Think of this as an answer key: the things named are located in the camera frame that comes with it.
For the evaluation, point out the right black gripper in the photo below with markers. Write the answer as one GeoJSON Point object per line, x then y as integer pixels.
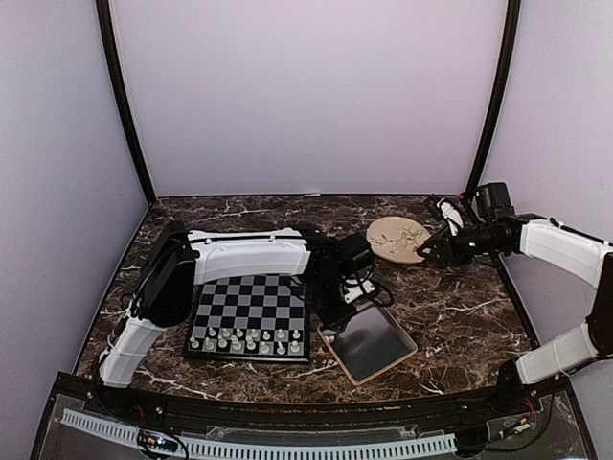
{"type": "Point", "coordinates": [442, 241]}

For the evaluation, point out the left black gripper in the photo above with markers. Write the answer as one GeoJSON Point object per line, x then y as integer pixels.
{"type": "Point", "coordinates": [336, 319]}

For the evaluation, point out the white knight chess piece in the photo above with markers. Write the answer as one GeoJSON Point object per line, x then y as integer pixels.
{"type": "Point", "coordinates": [281, 347]}

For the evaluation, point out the black grey chessboard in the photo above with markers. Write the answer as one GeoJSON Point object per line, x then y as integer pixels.
{"type": "Point", "coordinates": [262, 302]}

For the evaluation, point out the white queen chess piece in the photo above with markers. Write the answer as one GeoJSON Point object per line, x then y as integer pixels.
{"type": "Point", "coordinates": [250, 343]}

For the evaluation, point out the white king chess piece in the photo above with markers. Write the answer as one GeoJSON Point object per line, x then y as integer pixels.
{"type": "Point", "coordinates": [236, 345]}

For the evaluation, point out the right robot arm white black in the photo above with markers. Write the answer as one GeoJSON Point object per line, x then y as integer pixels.
{"type": "Point", "coordinates": [564, 275]}

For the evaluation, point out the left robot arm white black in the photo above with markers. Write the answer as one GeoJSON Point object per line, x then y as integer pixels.
{"type": "Point", "coordinates": [181, 260]}

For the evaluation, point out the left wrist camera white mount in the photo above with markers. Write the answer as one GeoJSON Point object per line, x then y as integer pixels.
{"type": "Point", "coordinates": [352, 293]}

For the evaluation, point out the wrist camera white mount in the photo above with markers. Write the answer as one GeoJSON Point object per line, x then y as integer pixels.
{"type": "Point", "coordinates": [352, 293]}
{"type": "Point", "coordinates": [444, 210]}

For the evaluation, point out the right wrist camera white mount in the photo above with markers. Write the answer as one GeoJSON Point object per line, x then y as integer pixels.
{"type": "Point", "coordinates": [444, 210]}

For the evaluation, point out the black front rail base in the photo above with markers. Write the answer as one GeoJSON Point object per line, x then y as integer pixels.
{"type": "Point", "coordinates": [545, 423]}

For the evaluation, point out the grey slotted cable duct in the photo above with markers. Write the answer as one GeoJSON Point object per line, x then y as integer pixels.
{"type": "Point", "coordinates": [158, 443]}

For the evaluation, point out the right black frame post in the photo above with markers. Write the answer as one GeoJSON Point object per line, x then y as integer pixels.
{"type": "Point", "coordinates": [496, 97]}

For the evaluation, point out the black frame post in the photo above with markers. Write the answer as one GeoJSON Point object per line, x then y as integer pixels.
{"type": "Point", "coordinates": [115, 73]}
{"type": "Point", "coordinates": [496, 97]}

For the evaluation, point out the left black frame post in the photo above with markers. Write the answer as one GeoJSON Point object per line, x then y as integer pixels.
{"type": "Point", "coordinates": [115, 73]}

